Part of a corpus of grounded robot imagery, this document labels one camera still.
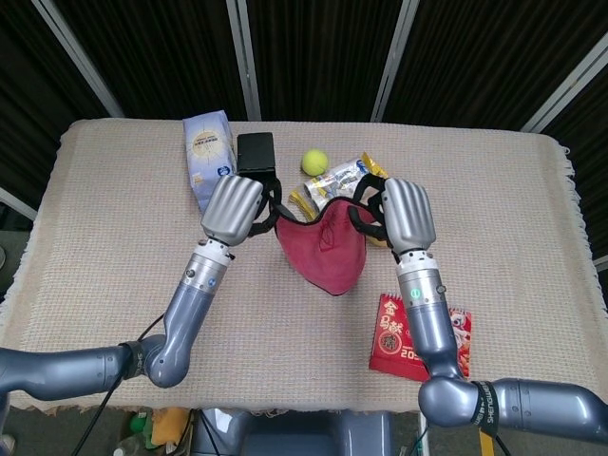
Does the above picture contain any yellow tennis ball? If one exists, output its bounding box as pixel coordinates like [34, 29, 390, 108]
[300, 148, 329, 176]

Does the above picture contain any light blue paper bag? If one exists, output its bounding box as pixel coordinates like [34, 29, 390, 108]
[182, 109, 238, 215]

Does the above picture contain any pack of trash bag rolls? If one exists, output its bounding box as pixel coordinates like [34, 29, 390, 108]
[289, 151, 390, 222]

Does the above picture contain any green bottle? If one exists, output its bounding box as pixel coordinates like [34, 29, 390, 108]
[130, 410, 153, 436]

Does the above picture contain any black and pink cloth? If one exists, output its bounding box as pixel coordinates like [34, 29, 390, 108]
[273, 197, 381, 296]

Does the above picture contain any black square box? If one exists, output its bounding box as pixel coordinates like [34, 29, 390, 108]
[236, 131, 279, 184]

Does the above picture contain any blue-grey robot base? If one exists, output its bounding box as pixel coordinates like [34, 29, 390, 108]
[189, 408, 395, 456]

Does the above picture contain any beige woven tablecloth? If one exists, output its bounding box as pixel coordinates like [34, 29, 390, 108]
[0, 118, 595, 424]

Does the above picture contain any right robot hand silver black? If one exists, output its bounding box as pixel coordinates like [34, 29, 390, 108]
[348, 174, 437, 262]

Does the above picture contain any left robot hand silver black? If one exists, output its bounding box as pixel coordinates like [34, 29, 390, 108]
[199, 174, 289, 247]

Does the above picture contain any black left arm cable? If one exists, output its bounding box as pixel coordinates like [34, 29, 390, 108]
[70, 308, 167, 456]

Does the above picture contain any yellow soft item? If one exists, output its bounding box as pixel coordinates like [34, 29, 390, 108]
[151, 407, 191, 447]

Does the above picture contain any red desk calendar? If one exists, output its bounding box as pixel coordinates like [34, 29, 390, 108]
[369, 293, 474, 384]

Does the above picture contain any black velcro cable strap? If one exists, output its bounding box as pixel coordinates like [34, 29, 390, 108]
[118, 340, 146, 381]
[467, 378, 501, 434]

